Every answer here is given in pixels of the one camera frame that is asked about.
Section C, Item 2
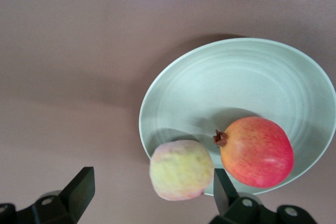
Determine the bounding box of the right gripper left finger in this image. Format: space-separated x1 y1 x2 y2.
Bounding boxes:
0 166 95 224

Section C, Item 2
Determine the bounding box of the pale green round plate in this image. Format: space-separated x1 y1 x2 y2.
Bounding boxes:
138 37 336 197

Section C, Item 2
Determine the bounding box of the yellow pink peach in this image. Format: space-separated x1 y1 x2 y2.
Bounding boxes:
149 140 215 202

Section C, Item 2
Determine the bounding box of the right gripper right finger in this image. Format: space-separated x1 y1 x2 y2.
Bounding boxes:
208 168 320 224

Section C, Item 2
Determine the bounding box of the red pomegranate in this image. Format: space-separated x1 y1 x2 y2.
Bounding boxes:
212 116 295 189

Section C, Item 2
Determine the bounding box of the brown table cover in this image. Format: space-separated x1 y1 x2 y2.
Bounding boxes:
0 0 336 224

